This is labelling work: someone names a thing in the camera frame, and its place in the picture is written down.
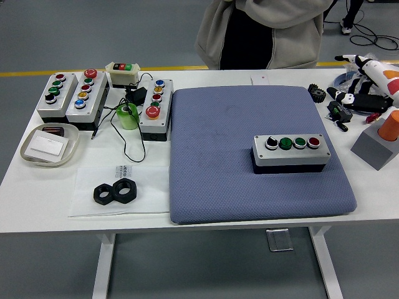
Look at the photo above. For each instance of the five-button box, no label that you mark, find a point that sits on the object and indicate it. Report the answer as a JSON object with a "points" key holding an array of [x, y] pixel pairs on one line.
{"points": [[165, 99]]}

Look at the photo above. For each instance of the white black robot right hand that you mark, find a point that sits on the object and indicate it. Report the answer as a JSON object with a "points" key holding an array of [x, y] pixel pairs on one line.
{"points": [[377, 78]]}

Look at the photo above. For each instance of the white oval tray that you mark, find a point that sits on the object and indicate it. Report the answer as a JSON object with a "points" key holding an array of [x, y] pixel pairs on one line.
{"points": [[71, 140]]}

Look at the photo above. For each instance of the clear printed plastic bag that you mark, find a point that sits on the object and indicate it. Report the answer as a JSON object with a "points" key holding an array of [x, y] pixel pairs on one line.
{"points": [[149, 193]]}

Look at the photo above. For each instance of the white wall switch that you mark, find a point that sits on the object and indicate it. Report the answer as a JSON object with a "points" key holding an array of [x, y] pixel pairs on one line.
{"points": [[46, 145]]}

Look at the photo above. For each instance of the black module with green terminal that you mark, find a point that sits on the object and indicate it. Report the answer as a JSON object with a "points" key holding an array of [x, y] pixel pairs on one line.
{"points": [[338, 112]]}

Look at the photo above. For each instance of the green tape roll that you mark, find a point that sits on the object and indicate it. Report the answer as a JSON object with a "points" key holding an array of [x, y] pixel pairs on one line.
{"points": [[127, 120]]}

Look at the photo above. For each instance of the five-button box, white label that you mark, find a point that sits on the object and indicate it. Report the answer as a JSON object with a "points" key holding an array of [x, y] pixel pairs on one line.
{"points": [[93, 96]]}

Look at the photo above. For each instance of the four-button box, black button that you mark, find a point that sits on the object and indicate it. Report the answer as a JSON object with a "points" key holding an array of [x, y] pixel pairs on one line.
{"points": [[62, 99]]}

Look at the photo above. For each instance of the orange cylinder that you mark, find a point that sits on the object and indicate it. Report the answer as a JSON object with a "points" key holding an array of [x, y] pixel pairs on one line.
{"points": [[389, 126]]}

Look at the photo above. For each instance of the cream three-button switch box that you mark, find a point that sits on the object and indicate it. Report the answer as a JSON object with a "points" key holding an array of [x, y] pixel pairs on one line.
{"points": [[123, 74]]}

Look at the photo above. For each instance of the dark brown small block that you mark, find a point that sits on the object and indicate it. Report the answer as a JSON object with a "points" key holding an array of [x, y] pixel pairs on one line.
{"points": [[53, 130]]}

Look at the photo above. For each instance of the grey block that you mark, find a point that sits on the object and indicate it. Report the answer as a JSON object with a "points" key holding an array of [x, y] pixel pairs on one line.
{"points": [[369, 149]]}

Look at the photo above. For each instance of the blue-grey padded mat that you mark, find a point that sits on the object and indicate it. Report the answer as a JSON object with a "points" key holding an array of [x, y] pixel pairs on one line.
{"points": [[218, 162]]}

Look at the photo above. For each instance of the black gear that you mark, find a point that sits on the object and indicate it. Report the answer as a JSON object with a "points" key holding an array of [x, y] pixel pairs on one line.
{"points": [[316, 93]]}

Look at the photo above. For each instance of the white table leg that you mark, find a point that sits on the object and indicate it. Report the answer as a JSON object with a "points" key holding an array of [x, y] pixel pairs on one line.
{"points": [[101, 268], [327, 264]]}

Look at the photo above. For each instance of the blue plate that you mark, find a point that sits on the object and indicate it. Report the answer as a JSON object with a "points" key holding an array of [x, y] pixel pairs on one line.
{"points": [[339, 81]]}

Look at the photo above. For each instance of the large black hex nut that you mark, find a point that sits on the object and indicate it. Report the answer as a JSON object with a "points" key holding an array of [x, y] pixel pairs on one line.
{"points": [[120, 193]]}

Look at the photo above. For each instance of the background person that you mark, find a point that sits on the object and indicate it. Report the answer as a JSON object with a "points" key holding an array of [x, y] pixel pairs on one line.
{"points": [[352, 12]]}

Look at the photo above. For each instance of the four-button box with selector knob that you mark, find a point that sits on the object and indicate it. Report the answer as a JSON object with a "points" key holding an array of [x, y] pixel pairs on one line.
{"points": [[293, 154]]}

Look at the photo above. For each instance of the small black hex nut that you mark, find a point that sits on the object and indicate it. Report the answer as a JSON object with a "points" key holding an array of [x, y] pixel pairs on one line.
{"points": [[99, 199]]}

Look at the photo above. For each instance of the small black clip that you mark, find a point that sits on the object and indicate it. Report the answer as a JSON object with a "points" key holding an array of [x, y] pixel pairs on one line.
{"points": [[343, 127]]}

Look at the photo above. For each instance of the black power adapter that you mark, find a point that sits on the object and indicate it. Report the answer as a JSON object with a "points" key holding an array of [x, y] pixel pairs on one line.
{"points": [[137, 95]]}

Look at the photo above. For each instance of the metal floor plate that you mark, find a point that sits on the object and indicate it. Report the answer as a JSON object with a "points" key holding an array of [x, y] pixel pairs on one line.
{"points": [[279, 240]]}

